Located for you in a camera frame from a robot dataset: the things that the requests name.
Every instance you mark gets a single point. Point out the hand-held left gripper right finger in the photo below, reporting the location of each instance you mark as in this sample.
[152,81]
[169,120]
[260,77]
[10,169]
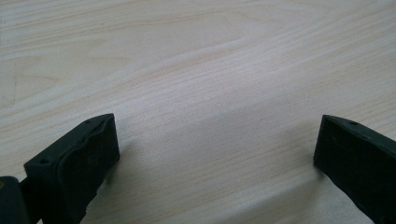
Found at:
[358,165]

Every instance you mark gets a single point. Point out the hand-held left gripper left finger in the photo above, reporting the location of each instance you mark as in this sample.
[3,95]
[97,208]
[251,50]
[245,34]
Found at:
[74,168]

